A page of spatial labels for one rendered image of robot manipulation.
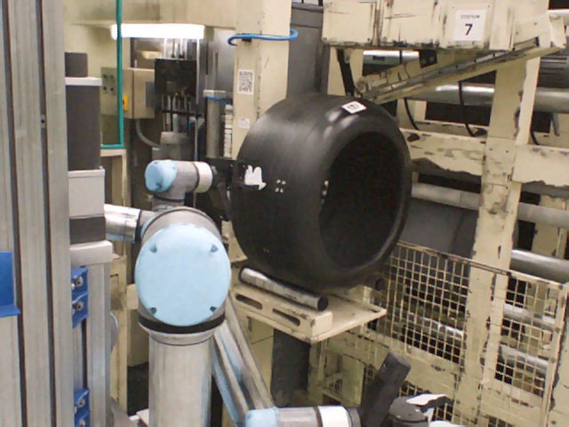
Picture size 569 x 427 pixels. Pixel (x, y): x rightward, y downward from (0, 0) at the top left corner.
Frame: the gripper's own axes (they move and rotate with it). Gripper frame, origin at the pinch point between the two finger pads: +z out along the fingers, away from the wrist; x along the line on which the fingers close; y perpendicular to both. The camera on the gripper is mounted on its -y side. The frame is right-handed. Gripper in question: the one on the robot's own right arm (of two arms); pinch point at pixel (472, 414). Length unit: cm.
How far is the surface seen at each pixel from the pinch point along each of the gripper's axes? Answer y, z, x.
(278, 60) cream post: -68, -13, -117
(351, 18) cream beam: -82, 10, -114
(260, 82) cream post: -61, -19, -113
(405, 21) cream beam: -79, 22, -98
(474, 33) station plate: -73, 35, -80
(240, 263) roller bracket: -3, -24, -114
